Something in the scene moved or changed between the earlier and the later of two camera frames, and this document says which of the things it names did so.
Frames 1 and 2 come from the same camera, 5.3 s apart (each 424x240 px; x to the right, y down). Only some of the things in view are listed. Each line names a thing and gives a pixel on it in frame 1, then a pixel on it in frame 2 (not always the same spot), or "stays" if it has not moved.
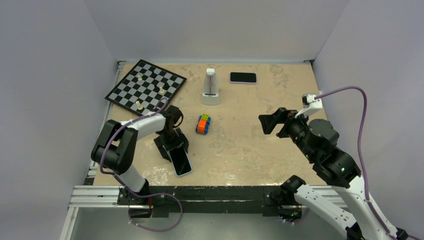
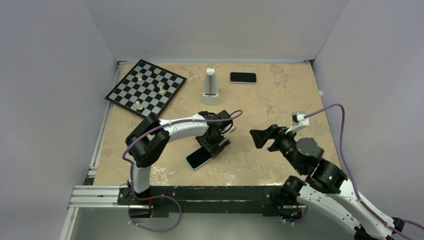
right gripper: x=281 y=115 → x=259 y=137
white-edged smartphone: x=184 y=173 → x=199 y=165
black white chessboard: x=143 y=88 stays
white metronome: x=210 y=96 stays
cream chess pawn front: x=139 y=107 stays
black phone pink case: x=243 y=77 stays
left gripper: x=180 y=141 → x=214 y=148
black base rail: x=164 y=199 stays
